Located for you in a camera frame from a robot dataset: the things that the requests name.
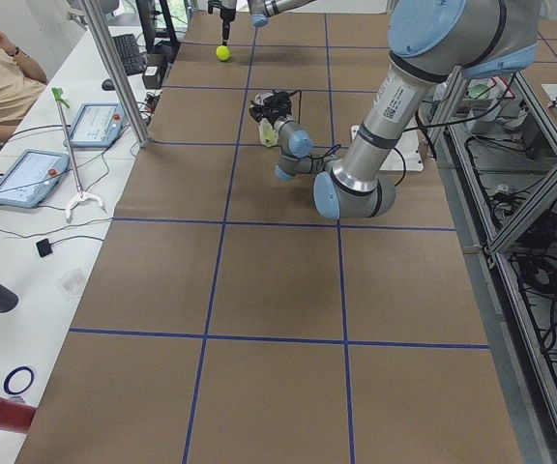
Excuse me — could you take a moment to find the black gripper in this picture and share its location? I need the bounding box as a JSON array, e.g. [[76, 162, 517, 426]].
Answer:
[[249, 94, 292, 126], [220, 0, 237, 46]]

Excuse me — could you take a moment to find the yellow tennis ball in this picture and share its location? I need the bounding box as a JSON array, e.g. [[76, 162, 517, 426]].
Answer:
[[216, 45, 231, 62]]

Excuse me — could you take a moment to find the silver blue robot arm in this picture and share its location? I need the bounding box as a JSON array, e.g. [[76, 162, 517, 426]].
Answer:
[[207, 0, 313, 45], [249, 0, 541, 219]]

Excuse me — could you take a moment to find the black monitor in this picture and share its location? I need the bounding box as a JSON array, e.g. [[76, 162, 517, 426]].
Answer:
[[135, 0, 181, 59]]

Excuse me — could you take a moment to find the black box with label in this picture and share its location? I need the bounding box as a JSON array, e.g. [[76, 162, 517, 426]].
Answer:
[[142, 53, 167, 90]]

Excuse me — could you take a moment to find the black keyboard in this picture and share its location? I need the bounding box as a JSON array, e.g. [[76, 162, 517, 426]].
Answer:
[[112, 34, 145, 75]]

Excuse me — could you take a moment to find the black computer mouse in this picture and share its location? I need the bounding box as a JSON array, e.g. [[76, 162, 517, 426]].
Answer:
[[102, 79, 115, 91]]

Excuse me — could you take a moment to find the far teach pendant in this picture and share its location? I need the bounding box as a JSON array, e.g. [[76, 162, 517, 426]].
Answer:
[[70, 102, 127, 150]]

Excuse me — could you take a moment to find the teach pendant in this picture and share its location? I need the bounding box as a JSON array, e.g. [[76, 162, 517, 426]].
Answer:
[[0, 149, 70, 209], [70, 102, 127, 150]]

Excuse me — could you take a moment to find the reacher grabber tool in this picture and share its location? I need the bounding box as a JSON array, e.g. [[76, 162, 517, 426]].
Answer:
[[51, 87, 105, 223]]

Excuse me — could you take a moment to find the near teach pendant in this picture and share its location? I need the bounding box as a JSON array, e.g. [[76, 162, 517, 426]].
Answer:
[[0, 149, 70, 209]]

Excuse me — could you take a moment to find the small black square pad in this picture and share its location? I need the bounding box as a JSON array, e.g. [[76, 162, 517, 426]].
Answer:
[[36, 238, 53, 258]]

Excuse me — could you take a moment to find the red cylinder tube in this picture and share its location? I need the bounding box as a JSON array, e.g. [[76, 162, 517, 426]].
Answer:
[[0, 397, 37, 434]]

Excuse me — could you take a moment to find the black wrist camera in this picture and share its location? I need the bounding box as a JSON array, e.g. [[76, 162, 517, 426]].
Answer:
[[265, 90, 292, 113], [207, 0, 222, 15]]

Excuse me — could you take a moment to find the black camera cable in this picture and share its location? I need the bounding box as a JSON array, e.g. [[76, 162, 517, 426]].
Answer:
[[278, 88, 342, 165]]

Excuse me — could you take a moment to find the circuit board with wires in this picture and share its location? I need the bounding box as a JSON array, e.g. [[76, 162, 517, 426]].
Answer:
[[142, 93, 160, 113]]

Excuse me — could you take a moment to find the aluminium frame post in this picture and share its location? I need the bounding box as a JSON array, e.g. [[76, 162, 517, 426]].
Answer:
[[79, 0, 150, 148]]

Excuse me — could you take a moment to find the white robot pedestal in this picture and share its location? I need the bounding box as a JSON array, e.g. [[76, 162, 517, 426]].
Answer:
[[350, 124, 426, 172]]

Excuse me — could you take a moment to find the blue tape ring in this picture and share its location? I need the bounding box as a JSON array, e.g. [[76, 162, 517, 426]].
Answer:
[[3, 365, 37, 395]]

